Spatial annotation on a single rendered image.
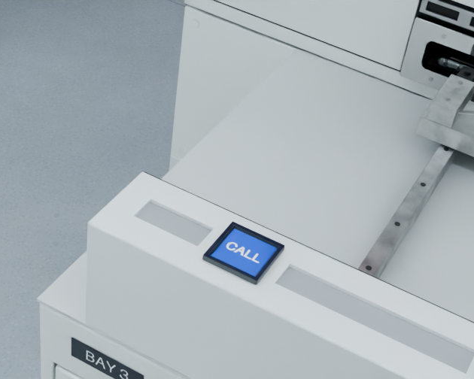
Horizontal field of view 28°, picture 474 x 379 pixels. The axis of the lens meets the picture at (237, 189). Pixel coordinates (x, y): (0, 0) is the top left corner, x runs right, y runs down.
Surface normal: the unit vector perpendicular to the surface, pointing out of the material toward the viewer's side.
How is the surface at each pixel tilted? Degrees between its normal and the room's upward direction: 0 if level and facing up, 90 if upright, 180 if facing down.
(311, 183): 0
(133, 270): 90
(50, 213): 0
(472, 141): 90
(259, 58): 90
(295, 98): 0
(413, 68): 90
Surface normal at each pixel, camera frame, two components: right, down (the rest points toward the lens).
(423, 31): -0.47, 0.52
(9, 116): 0.12, -0.76
